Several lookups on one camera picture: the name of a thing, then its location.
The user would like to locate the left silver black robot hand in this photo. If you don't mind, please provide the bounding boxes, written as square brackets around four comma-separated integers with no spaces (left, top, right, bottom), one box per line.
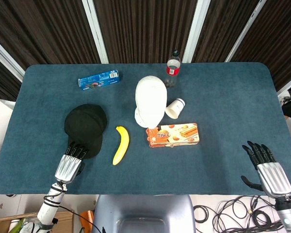
[54,140,88,184]

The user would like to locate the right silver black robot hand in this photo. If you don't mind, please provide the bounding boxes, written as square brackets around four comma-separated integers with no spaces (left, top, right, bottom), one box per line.
[241,140,291,196]

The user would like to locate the black baseball cap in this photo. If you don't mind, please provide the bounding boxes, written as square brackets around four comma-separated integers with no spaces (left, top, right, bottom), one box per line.
[64,103,108,160]

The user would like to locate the white foam mannequin head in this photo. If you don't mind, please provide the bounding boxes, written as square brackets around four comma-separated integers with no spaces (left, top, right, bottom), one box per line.
[134,75,168,130]

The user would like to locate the brown cardboard box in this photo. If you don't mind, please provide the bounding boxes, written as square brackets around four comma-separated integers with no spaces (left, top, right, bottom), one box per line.
[0,211,75,233]

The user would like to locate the orange plastic item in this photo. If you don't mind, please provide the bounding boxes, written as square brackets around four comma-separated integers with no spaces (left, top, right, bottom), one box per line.
[79,210,96,232]

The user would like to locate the yellow banana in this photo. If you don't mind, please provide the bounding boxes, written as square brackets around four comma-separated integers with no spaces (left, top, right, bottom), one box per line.
[112,126,130,166]

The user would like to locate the blue table mat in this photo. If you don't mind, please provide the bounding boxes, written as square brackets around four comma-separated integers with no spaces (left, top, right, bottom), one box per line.
[0,62,291,196]

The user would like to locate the grey robot torso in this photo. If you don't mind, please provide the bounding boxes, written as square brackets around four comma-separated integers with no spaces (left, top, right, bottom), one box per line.
[93,194,197,233]

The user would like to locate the blue Oreo cookie box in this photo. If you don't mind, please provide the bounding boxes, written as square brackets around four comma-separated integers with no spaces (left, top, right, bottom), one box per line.
[78,69,122,91]

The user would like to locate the orange egg roll box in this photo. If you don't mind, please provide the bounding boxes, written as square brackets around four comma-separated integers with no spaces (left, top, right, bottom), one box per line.
[145,122,200,148]

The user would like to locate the white paper cup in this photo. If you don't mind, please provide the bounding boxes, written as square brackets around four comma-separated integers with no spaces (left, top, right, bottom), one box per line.
[165,98,186,120]

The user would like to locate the plastic bottle with red label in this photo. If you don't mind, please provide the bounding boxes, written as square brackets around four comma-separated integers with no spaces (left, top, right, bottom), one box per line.
[165,50,181,88]

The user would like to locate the tangled black floor cables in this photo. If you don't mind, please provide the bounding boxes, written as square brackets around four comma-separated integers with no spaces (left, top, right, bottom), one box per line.
[208,195,291,233]

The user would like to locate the coiled black floor cable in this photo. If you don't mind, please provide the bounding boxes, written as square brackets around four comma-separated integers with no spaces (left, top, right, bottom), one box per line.
[193,205,210,223]

